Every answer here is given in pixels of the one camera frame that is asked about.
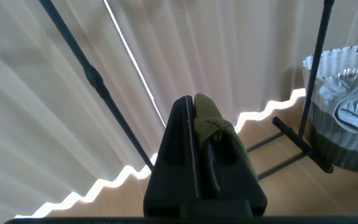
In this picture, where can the green long-sleeved shirt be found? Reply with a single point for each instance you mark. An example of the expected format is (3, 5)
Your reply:
(205, 115)

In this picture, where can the white laundry basket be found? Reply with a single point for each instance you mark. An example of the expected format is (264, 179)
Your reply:
(331, 149)

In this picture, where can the pale grey shorts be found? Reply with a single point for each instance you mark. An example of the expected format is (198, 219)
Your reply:
(353, 102)

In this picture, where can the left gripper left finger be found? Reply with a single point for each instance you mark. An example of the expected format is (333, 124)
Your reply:
(172, 161)

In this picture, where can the black clothes rack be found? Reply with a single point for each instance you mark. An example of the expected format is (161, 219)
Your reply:
(95, 79)

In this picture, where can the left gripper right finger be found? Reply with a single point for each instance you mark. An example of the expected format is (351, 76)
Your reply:
(235, 186)

